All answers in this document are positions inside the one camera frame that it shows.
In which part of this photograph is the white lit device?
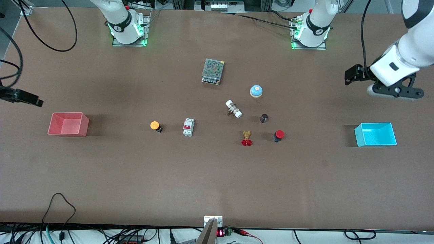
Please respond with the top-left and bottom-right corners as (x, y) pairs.
(194, 0), (245, 13)

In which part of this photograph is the white red circuit breaker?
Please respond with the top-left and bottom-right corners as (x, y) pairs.
(183, 118), (195, 137)

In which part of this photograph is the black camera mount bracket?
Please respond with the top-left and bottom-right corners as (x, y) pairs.
(374, 73), (425, 99)

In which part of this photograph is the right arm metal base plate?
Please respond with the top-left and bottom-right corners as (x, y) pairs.
(112, 14), (149, 47)

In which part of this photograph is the white plastic pipe fitting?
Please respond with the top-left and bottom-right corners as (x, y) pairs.
(225, 100), (243, 119)

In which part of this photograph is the thin black cable loop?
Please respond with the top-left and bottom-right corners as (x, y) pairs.
(42, 193), (76, 239)

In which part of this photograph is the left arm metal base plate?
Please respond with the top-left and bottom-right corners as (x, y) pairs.
(291, 16), (327, 50)

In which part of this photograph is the black looping cable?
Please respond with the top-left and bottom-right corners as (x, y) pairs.
(18, 0), (78, 53)

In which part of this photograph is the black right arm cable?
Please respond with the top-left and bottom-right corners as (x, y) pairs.
(0, 26), (24, 88)

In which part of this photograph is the blue plastic bin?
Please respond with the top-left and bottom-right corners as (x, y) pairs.
(354, 122), (397, 147)

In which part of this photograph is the pink plastic bin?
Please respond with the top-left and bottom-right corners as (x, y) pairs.
(47, 112), (90, 137)

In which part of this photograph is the grey metal bar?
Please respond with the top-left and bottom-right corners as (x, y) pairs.
(196, 218), (218, 244)

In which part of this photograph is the black cable on table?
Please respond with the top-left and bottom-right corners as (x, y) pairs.
(220, 10), (299, 29)

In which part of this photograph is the metal mesh power supply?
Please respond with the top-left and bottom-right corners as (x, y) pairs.
(201, 58), (225, 86)

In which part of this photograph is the red alligator clip lead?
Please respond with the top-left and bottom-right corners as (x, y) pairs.
(234, 229), (263, 244)

